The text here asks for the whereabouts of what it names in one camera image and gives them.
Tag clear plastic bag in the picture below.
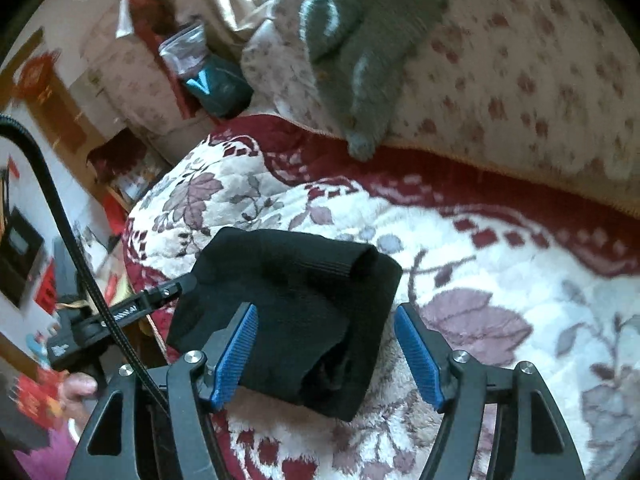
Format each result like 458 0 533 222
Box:
158 20 209 79

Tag floral red white blanket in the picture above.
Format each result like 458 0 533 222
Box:
124 115 639 479

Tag teal packet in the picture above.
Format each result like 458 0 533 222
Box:
183 54 254 119

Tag black cable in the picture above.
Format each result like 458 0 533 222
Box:
0 112 172 416

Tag grey garment on pillow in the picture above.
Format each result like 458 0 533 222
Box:
300 0 449 160

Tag beige spotted pillow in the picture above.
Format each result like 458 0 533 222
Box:
241 0 639 214

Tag person's hand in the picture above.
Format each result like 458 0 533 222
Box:
58 373 98 427

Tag black pants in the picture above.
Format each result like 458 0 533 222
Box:
167 226 402 422

